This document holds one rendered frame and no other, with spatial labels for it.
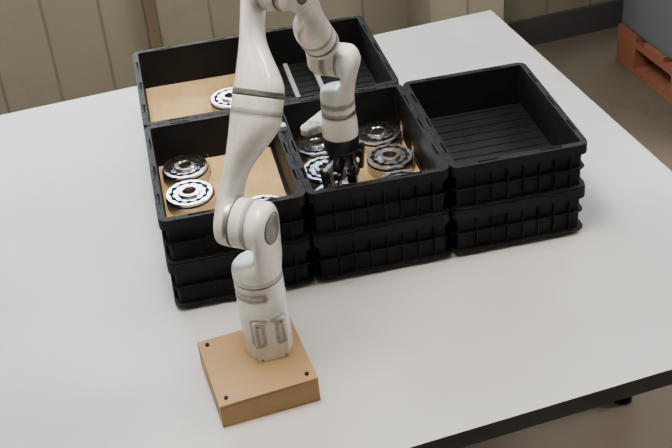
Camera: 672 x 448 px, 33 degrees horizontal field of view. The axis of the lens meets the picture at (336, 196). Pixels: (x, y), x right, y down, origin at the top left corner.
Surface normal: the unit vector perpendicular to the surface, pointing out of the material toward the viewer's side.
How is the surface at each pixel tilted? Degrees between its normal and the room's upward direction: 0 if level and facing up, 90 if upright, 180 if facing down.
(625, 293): 0
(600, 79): 0
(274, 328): 91
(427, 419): 0
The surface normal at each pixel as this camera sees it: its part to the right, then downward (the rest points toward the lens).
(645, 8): -0.94, 0.24
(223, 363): -0.09, -0.82
